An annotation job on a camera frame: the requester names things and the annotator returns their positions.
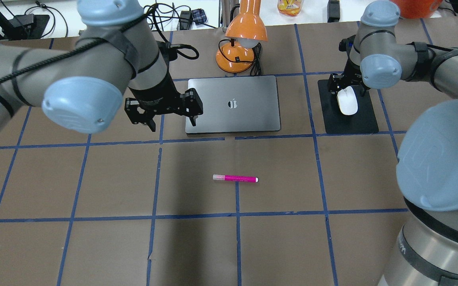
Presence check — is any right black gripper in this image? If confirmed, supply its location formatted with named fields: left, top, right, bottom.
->
left=328, top=58, right=369, bottom=97

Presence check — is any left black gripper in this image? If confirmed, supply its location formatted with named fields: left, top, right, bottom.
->
left=124, top=75, right=204, bottom=132

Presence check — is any white computer mouse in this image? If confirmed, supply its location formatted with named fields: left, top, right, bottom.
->
left=336, top=86, right=358, bottom=116

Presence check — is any pink marker pen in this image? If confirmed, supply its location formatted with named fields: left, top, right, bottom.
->
left=212, top=174, right=259, bottom=183

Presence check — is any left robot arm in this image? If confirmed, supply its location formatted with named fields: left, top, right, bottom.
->
left=0, top=0, right=204, bottom=134

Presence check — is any black mousepad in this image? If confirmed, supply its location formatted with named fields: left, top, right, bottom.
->
left=317, top=79, right=379, bottom=134

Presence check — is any silver laptop notebook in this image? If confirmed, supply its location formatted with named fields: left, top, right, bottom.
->
left=184, top=75, right=281, bottom=134

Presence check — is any black power adapter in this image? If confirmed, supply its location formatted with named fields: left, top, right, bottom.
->
left=327, top=0, right=341, bottom=22

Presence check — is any yellow drink bottle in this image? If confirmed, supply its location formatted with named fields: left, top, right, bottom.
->
left=277, top=0, right=303, bottom=17

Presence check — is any orange bucket grey lid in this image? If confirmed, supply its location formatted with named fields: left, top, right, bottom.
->
left=391, top=0, right=443, bottom=19

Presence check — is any orange desk lamp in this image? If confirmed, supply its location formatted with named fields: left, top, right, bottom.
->
left=215, top=0, right=268, bottom=76

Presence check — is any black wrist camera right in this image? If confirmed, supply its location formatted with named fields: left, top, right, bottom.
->
left=338, top=35, right=356, bottom=52

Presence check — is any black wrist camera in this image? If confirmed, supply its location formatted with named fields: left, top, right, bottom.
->
left=338, top=35, right=356, bottom=52
left=156, top=41, right=200, bottom=62

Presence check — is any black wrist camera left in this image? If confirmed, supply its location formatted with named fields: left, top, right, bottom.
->
left=156, top=41, right=200, bottom=62

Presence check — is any black lamp power cable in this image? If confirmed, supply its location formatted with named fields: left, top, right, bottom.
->
left=229, top=40, right=263, bottom=77

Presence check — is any aluminium frame post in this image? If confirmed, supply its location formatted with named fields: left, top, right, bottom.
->
left=218, top=0, right=238, bottom=28

